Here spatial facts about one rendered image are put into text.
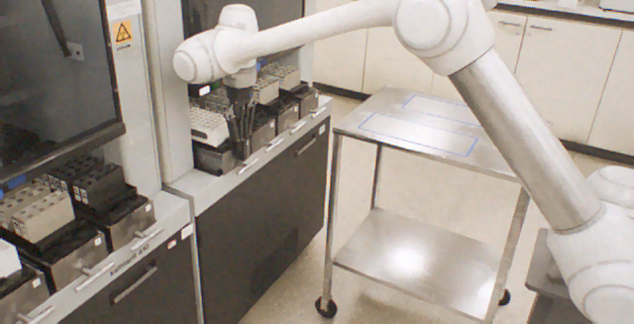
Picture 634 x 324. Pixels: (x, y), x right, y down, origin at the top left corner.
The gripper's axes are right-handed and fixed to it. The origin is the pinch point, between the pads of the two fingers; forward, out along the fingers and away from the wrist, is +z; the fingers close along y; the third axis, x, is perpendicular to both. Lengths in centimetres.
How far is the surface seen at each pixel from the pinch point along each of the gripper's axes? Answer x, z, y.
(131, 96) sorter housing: -11.1, -23.7, 28.2
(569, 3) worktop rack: 67, -12, -225
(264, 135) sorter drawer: -2.1, 2.5, -15.0
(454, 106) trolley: 46, -2, -62
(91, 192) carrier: -9.6, -6.1, 44.8
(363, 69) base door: -57, 54, -228
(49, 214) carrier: -9, -7, 56
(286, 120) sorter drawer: -2.1, 2.8, -29.1
